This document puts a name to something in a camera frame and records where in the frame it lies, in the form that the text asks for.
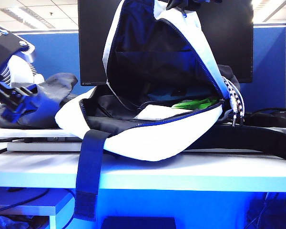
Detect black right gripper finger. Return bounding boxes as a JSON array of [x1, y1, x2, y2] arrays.
[[166, 0, 186, 11], [189, 0, 223, 4]]

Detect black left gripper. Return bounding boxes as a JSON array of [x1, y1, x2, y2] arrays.
[[0, 22, 40, 124]]

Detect gray clothes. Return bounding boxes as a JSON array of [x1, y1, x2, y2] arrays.
[[0, 73, 79, 129]]

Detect white gray backpack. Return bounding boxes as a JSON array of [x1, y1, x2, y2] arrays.
[[54, 0, 241, 221]]

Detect white paper in backpack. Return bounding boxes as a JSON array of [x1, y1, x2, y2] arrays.
[[133, 104, 182, 120]]

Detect white desk fan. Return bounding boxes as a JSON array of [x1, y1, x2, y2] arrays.
[[0, 56, 46, 105]]

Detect white flat base board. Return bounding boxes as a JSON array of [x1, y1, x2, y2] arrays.
[[7, 140, 83, 153]]

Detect black monitor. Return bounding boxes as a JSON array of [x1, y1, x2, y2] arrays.
[[77, 0, 255, 87]]

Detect ceiling light panel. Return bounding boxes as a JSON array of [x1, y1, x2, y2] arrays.
[[251, 0, 286, 23], [3, 7, 57, 31]]

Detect green cloth item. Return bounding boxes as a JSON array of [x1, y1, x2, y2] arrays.
[[171, 96, 221, 110]]

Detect white low shelf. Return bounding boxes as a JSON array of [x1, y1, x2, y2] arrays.
[[0, 189, 74, 229]]

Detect crumpled plastic bag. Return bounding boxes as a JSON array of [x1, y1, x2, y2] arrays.
[[0, 214, 51, 229]]

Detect black box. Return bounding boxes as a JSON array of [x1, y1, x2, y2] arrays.
[[102, 217, 177, 229]]

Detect gray metal bracket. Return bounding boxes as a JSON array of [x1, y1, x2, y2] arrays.
[[25, 137, 60, 143]]

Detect black cable under table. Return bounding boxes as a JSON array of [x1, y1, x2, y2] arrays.
[[0, 188, 50, 214]]

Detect black white drawstring cord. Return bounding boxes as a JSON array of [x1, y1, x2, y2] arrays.
[[220, 76, 246, 127]]

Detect black padded bag strap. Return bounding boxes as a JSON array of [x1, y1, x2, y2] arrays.
[[183, 124, 286, 163]]

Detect dark cable bundle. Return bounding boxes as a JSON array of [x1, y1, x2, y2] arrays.
[[246, 192, 286, 229]]

